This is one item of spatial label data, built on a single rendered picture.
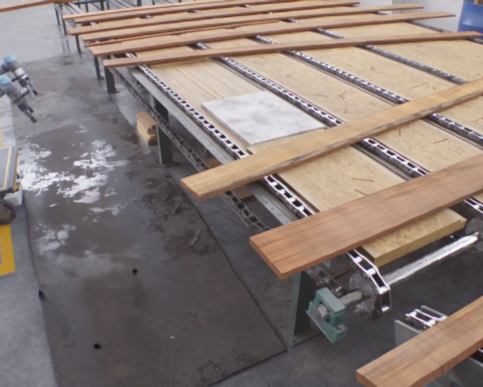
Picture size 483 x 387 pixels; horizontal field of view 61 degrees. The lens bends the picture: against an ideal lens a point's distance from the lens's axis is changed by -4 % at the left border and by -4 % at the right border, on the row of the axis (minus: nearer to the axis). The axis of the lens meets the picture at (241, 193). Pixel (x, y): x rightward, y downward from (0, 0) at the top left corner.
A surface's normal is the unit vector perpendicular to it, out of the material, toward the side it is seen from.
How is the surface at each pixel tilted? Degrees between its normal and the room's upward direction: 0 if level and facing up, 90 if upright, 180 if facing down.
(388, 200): 0
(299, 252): 0
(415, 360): 22
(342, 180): 0
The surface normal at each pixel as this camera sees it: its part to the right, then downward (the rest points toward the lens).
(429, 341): -0.18, -0.95
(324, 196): 0.00, -0.83
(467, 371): -0.88, 0.26
